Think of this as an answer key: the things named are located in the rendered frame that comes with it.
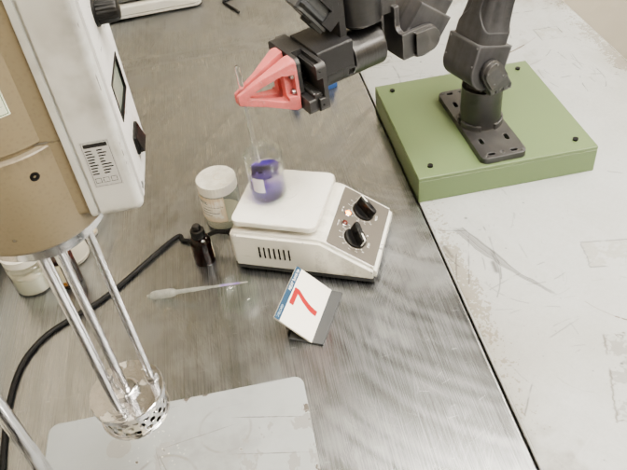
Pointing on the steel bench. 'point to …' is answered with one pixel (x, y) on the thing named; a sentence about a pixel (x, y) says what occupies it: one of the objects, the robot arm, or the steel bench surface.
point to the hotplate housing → (303, 248)
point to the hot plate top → (250, 211)
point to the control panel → (374, 228)
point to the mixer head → (63, 126)
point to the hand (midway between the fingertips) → (243, 97)
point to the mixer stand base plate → (202, 435)
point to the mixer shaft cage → (121, 418)
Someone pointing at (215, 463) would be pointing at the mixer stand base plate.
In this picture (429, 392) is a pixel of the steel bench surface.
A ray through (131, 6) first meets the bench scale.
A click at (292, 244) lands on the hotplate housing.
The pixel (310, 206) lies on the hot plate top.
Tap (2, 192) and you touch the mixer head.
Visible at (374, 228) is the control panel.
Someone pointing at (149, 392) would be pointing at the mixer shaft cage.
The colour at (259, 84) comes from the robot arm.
